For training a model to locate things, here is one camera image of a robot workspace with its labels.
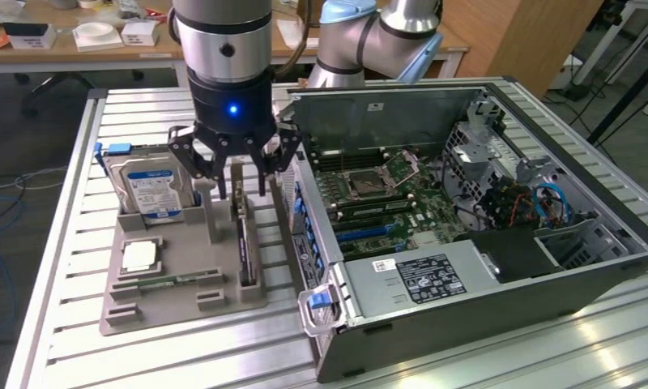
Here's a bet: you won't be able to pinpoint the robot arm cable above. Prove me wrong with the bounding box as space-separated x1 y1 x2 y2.
273 0 315 86

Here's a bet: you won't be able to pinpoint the wooden cabinet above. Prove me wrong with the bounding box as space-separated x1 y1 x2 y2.
441 0 606 100

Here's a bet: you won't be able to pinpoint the silver CPU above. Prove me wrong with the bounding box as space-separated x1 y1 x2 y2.
122 242 162 273

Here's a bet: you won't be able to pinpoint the plain white box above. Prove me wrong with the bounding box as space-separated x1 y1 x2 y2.
120 20 162 47

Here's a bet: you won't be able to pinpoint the black open PC case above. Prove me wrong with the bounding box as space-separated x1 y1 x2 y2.
269 79 648 384

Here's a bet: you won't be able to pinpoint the RAM slot white latches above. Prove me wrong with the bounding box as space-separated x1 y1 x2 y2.
330 199 415 212
309 145 390 156
335 210 417 224
311 156 391 166

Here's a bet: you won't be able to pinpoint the green GPU card black heatsink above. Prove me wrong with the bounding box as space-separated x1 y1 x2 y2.
230 158 262 287

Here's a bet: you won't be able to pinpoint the black expansion slot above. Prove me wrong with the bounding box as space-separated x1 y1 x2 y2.
333 218 385 233

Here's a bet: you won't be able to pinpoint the grey parts rack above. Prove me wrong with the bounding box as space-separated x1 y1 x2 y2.
98 156 271 337

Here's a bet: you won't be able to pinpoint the flat white paper box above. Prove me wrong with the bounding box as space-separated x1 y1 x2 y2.
277 19 322 50

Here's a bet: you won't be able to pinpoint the grey power supply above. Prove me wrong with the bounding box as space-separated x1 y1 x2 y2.
333 239 502 321

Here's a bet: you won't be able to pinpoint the green motherboard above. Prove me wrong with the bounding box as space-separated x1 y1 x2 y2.
307 143 470 263

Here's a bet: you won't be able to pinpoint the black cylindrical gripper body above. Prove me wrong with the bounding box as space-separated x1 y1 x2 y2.
186 69 279 157

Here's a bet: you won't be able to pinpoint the grey metal disk bay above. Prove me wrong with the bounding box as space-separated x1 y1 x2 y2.
533 216 632 271

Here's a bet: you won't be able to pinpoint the hard disk blue rails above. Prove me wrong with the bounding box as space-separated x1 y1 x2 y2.
94 141 202 226

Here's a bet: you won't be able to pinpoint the black wire bundle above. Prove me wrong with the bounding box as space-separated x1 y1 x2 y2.
475 180 539 233

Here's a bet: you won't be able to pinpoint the white box dark top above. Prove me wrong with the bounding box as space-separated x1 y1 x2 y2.
4 22 60 50

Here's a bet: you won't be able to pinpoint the blue data wire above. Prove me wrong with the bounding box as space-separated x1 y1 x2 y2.
533 182 575 228

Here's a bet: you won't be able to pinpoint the CPU socket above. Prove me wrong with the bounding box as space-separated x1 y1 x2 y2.
345 168 390 195

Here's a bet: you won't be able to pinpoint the black plastic shroud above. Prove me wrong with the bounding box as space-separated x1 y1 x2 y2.
467 229 566 284

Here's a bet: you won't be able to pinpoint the blue expansion slot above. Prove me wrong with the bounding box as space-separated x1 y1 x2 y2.
335 226 394 242

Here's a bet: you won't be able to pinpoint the green RAM stick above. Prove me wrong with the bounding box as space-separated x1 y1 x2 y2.
116 270 221 289

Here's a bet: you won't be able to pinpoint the black office chair base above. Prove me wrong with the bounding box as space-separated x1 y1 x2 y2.
15 71 96 118

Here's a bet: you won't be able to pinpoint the perforated metal disk bay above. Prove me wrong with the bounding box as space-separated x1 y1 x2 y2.
441 119 518 196

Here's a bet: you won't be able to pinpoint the white floor box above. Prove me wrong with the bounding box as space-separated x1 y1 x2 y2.
549 54 583 93

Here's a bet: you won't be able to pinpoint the metal socket cover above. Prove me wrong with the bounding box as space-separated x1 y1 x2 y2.
383 147 421 182

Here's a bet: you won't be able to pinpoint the white square tray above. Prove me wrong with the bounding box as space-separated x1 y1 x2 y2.
72 22 127 53

